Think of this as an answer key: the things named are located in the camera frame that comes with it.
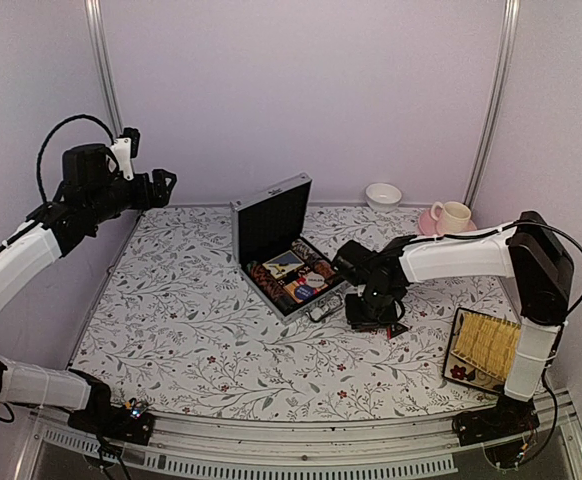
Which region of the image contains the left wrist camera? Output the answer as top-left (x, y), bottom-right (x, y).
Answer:
top-left (110, 127), bottom-right (140, 181)

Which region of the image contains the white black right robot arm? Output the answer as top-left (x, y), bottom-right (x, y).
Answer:
top-left (333, 211), bottom-right (575, 436)

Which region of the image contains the red black chip stack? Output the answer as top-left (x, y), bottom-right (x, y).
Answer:
top-left (247, 262), bottom-right (295, 310)

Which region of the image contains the pink saucer plate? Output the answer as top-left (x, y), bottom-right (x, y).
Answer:
top-left (417, 210), bottom-right (477, 236)

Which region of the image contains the blue playing card deck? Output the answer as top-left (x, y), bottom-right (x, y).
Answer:
top-left (263, 250), bottom-right (304, 279)

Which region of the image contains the black red triangle card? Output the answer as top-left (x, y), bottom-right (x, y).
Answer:
top-left (386, 323), bottom-right (409, 339)

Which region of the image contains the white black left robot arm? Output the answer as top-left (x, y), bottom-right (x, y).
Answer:
top-left (0, 169), bottom-right (177, 434)

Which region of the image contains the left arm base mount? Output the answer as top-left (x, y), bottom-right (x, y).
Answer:
top-left (66, 369), bottom-right (156, 447)

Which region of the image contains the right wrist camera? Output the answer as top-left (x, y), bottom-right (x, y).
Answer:
top-left (332, 240), bottom-right (378, 286)

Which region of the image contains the aluminium poker case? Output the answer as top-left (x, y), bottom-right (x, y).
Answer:
top-left (230, 173), bottom-right (345, 324)

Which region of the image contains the purple small blind button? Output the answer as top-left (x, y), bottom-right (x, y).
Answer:
top-left (293, 285), bottom-right (315, 302)

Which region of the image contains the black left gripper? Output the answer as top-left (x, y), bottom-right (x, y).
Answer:
top-left (87, 167), bottom-right (177, 223)

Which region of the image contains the white ceramic bowl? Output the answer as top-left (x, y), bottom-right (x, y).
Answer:
top-left (365, 183), bottom-right (403, 212)

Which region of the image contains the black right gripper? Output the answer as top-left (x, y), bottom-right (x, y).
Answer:
top-left (346, 283), bottom-right (399, 328)

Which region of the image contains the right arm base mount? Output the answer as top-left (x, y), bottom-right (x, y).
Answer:
top-left (452, 396), bottom-right (540, 446)

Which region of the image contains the woven bamboo tray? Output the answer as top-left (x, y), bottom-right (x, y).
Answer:
top-left (442, 308), bottom-right (521, 395)

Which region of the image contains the cream ribbed mug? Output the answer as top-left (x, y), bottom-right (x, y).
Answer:
top-left (429, 201), bottom-right (472, 234)

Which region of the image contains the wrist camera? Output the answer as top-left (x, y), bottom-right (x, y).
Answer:
top-left (332, 240), bottom-right (378, 286)
top-left (110, 127), bottom-right (140, 181)

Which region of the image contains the white dealer button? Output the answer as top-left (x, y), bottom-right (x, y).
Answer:
top-left (305, 272), bottom-right (326, 289)

